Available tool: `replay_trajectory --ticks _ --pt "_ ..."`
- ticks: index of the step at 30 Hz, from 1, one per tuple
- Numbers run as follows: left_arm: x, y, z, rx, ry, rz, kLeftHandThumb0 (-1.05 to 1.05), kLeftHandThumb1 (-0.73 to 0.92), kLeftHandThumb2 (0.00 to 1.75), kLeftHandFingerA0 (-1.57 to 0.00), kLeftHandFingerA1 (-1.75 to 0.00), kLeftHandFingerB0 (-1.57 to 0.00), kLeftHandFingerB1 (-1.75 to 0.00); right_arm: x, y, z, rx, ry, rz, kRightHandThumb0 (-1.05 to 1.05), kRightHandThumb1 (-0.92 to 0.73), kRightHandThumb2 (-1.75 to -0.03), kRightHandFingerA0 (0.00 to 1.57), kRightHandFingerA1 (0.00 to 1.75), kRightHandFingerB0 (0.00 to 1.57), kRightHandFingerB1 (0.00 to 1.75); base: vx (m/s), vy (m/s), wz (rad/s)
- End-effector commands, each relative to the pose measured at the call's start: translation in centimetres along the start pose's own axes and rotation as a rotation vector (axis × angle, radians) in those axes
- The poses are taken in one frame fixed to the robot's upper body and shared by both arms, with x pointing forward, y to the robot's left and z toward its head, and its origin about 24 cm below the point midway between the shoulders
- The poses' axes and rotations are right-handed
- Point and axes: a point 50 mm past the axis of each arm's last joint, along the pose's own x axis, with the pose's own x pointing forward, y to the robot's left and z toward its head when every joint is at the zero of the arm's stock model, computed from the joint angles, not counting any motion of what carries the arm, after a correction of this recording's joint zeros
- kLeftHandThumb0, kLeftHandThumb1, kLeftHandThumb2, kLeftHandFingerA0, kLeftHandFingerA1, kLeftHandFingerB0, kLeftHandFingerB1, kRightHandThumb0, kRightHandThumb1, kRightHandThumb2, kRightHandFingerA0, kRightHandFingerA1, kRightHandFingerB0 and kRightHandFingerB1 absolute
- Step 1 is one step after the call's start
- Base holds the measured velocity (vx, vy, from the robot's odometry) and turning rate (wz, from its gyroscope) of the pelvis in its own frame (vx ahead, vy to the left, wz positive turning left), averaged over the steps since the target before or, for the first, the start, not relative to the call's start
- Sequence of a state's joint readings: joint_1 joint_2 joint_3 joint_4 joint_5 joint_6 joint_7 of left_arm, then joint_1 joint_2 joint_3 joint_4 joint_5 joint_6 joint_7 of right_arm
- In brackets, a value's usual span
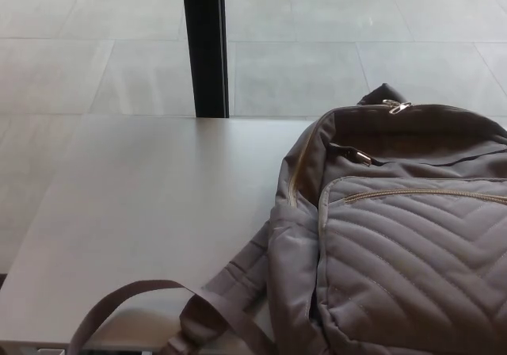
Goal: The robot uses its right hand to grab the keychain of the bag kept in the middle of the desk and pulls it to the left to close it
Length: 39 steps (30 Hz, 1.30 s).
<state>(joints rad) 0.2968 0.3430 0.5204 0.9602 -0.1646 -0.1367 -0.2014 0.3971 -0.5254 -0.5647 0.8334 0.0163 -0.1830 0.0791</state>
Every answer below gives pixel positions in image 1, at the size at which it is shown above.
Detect grey quilted backpack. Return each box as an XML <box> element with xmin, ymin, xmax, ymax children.
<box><xmin>69</xmin><ymin>83</ymin><xmax>507</xmax><ymax>355</ymax></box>

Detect black window frame pillar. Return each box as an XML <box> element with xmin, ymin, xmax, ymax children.
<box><xmin>181</xmin><ymin>0</ymin><xmax>231</xmax><ymax>119</ymax></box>

